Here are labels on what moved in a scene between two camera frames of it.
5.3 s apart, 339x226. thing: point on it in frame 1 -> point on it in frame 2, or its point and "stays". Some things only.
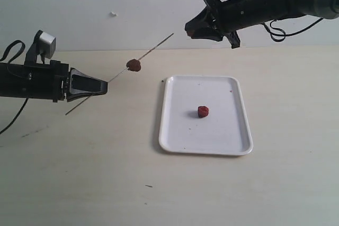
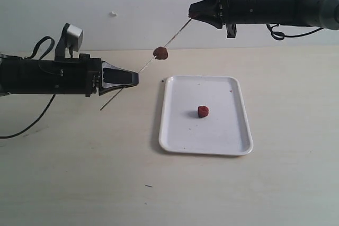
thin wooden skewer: (116, 76) -> (149, 63)
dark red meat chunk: (203, 111) stays
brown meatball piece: (134, 65) -> (160, 53)
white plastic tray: (224, 131) stays
